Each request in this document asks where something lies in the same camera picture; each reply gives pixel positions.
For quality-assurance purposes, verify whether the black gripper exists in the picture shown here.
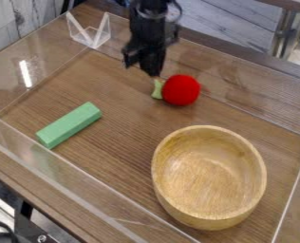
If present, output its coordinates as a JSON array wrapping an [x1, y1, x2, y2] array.
[[120, 27, 179, 77]]

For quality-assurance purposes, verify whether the red plush strawberry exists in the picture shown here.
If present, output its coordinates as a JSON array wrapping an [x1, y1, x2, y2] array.
[[151, 74, 200, 106]]

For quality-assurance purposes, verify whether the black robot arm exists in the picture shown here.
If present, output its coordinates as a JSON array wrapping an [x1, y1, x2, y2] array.
[[120, 0, 183, 77]]

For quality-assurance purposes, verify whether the green rectangular block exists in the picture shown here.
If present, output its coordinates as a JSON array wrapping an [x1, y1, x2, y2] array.
[[36, 102, 102, 149]]

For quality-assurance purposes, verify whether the wooden bowl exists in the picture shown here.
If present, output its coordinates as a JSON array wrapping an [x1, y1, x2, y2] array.
[[151, 125, 266, 231]]

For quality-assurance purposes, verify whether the black table leg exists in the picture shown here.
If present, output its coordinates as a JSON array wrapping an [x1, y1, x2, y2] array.
[[12, 198, 61, 243]]

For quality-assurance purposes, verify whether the clear acrylic corner bracket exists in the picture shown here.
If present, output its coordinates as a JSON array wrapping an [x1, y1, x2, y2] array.
[[64, 12, 111, 49]]

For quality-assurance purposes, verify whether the clear acrylic tray wall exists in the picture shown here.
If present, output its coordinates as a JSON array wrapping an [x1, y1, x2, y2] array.
[[0, 119, 199, 243]]

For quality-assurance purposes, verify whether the black cable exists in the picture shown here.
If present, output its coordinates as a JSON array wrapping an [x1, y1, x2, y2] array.
[[0, 219, 20, 243]]

